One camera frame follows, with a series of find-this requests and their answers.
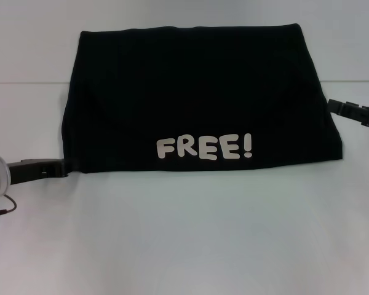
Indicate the black t-shirt white print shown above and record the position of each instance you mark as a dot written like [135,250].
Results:
[187,92]

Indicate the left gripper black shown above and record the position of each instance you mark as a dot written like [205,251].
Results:
[34,170]

